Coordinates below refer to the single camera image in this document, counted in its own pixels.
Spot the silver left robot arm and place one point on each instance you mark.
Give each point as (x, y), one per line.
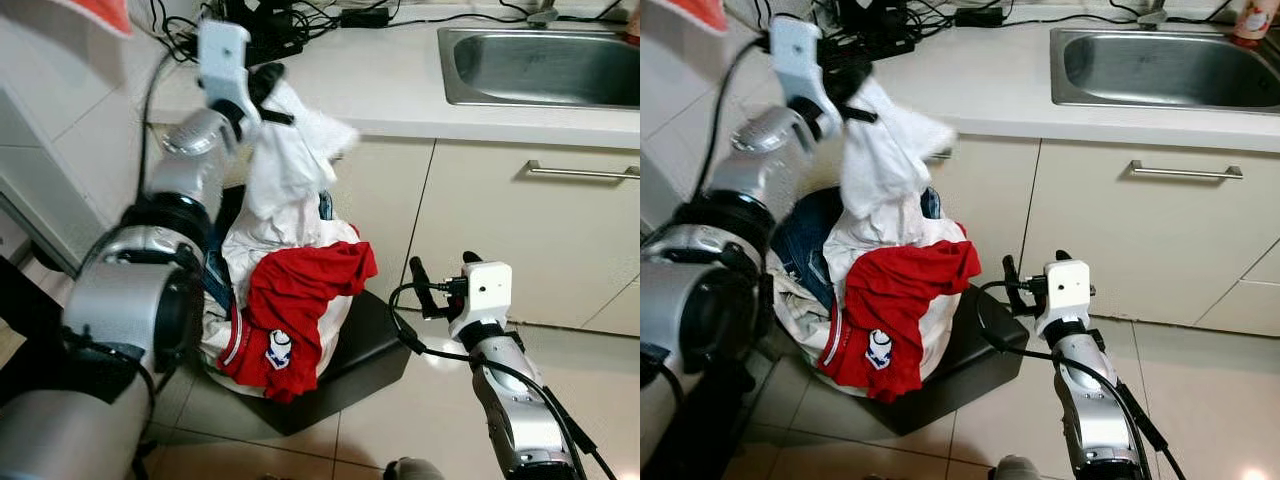
(690, 300)
(110, 300)

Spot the red cloth item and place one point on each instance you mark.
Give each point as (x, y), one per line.
(100, 14)
(700, 12)

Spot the black power adapter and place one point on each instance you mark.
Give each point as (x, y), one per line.
(365, 17)
(980, 17)

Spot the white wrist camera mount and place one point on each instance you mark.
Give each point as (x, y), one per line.
(486, 292)
(224, 55)
(797, 55)
(1066, 290)

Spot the grey robot right foot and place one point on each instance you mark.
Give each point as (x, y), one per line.
(415, 470)
(1015, 469)

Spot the white garment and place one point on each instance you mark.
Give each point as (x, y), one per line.
(290, 170)
(885, 170)

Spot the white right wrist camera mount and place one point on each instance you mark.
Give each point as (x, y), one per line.
(1066, 290)
(486, 292)

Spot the red shirt with white print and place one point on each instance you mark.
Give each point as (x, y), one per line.
(300, 300)
(900, 300)

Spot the red and white bottle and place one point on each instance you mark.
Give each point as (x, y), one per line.
(1256, 20)
(634, 28)

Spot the silver faucet base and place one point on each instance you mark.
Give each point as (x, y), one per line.
(1152, 15)
(543, 14)

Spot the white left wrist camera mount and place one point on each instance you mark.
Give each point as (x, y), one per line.
(797, 55)
(224, 55)

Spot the blue jeans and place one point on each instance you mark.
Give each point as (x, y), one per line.
(805, 240)
(215, 280)

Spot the stainless steel sink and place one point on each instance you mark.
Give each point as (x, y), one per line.
(1160, 70)
(545, 70)

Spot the plain beige cabinet door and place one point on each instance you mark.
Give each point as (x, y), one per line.
(385, 200)
(990, 190)

